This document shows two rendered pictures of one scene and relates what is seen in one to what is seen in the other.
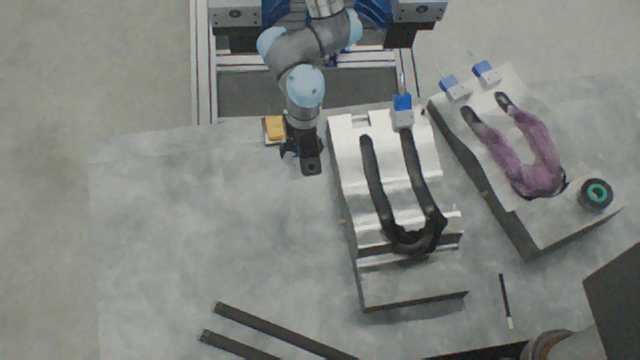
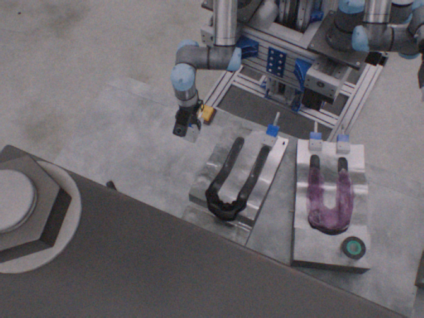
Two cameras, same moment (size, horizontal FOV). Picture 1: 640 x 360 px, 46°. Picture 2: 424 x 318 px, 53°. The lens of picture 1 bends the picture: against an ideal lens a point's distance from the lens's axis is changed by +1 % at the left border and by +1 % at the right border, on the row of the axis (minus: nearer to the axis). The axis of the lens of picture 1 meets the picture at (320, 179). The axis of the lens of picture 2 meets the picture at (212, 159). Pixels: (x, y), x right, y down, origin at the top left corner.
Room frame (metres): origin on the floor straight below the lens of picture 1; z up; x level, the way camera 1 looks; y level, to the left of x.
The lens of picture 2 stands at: (0.30, -0.62, 2.40)
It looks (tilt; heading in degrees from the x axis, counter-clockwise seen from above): 65 degrees down; 51
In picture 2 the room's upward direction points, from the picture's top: 8 degrees counter-clockwise
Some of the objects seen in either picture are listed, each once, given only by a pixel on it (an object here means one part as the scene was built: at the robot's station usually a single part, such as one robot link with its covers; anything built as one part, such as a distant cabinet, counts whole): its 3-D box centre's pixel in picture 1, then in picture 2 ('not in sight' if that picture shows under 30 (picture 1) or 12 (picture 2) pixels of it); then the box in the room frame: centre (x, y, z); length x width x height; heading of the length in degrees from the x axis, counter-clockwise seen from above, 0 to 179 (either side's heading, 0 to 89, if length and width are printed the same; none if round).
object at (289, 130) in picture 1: (300, 125); (189, 106); (0.78, 0.06, 1.09); 0.09 x 0.08 x 0.12; 20
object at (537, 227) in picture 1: (520, 154); (329, 200); (0.93, -0.51, 0.86); 0.50 x 0.26 x 0.11; 37
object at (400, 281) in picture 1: (396, 201); (233, 183); (0.73, -0.20, 0.87); 0.50 x 0.26 x 0.14; 20
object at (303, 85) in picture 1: (304, 91); (183, 81); (0.77, 0.06, 1.25); 0.09 x 0.08 x 0.11; 39
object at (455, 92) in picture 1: (447, 82); (315, 135); (1.11, -0.30, 0.86); 0.13 x 0.05 x 0.05; 37
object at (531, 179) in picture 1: (522, 147); (330, 195); (0.93, -0.50, 0.90); 0.26 x 0.18 x 0.08; 37
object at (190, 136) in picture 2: (296, 150); (195, 125); (0.79, 0.07, 0.93); 0.13 x 0.05 x 0.05; 20
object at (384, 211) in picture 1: (402, 188); (238, 176); (0.74, -0.20, 0.92); 0.35 x 0.16 x 0.09; 20
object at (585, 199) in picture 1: (594, 195); (353, 248); (0.81, -0.67, 0.93); 0.08 x 0.08 x 0.04
